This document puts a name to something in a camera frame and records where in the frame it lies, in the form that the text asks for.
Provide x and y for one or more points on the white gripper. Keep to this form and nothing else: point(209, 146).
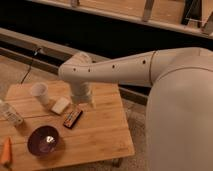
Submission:
point(81, 93)

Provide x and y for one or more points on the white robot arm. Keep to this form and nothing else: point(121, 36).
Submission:
point(179, 112)

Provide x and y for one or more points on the beige sponge block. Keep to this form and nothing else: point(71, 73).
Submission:
point(60, 105)

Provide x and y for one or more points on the white paper cup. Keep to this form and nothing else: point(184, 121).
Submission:
point(40, 92)

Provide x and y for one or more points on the wooden table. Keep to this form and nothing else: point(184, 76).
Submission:
point(101, 133)

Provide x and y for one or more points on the purple bowl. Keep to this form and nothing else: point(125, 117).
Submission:
point(43, 140)

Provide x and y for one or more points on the orange carrot toy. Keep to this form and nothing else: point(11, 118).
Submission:
point(6, 156)

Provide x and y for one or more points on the metal rail beam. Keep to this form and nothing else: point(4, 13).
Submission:
point(66, 56)

